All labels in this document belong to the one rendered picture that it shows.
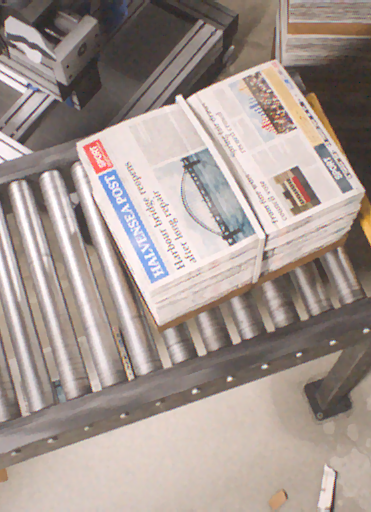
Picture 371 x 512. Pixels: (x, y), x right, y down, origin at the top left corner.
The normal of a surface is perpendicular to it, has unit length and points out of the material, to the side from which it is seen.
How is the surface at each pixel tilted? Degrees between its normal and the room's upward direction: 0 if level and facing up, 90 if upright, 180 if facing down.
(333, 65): 90
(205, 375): 0
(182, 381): 0
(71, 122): 0
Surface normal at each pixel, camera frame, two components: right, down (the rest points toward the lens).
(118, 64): -0.03, -0.39
